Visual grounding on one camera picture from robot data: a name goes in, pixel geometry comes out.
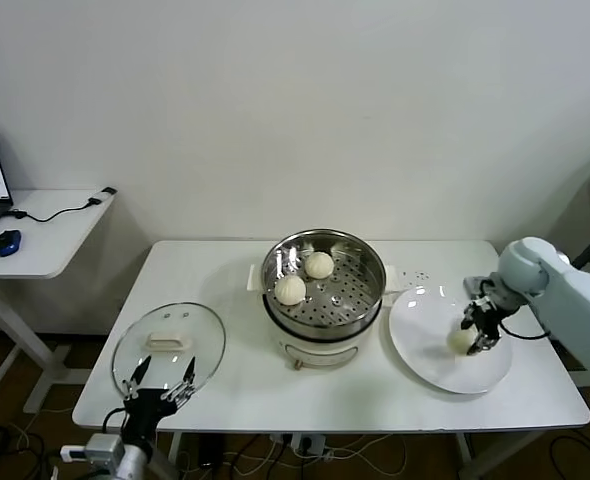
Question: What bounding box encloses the glass lid with white handle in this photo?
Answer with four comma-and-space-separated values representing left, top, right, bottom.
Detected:
111, 300, 227, 396

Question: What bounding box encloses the white power strip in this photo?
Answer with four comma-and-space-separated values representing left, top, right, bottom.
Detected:
269, 432, 336, 459

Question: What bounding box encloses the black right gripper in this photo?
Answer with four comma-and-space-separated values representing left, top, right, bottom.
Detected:
462, 295, 502, 356

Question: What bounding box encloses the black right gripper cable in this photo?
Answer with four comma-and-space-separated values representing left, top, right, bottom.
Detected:
499, 322, 549, 340

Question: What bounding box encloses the white electric cooker base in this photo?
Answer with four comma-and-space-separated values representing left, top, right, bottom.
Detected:
263, 294, 382, 372

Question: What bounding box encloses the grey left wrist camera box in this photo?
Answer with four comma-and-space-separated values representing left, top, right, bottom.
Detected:
58, 433, 126, 466

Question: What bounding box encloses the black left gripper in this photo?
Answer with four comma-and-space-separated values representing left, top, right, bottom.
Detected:
121, 355, 198, 441

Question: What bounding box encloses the white steamed baozi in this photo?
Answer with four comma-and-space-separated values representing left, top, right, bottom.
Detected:
274, 275, 307, 306
447, 329, 476, 356
304, 251, 334, 280

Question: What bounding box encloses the black cable with usb adapter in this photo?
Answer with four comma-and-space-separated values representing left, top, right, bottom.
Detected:
2, 186, 118, 224

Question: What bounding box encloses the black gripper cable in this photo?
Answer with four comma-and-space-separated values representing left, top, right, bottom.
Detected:
499, 322, 549, 340
102, 407, 129, 435

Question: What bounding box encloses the white round plate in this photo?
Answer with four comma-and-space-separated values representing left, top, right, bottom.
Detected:
388, 284, 515, 396

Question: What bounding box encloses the blue computer mouse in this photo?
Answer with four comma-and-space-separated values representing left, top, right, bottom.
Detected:
0, 228, 23, 257

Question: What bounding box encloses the stainless steel steamer basket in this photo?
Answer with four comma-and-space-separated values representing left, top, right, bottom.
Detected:
246, 228, 402, 329

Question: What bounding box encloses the black power brick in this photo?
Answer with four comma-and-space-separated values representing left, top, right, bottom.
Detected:
197, 433, 226, 469

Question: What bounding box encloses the white side desk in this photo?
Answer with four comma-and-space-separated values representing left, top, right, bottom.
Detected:
0, 188, 118, 414

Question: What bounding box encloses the white floor cable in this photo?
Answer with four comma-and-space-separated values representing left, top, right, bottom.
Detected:
224, 432, 411, 476

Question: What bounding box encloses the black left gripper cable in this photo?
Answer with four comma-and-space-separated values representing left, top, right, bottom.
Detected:
102, 407, 129, 435

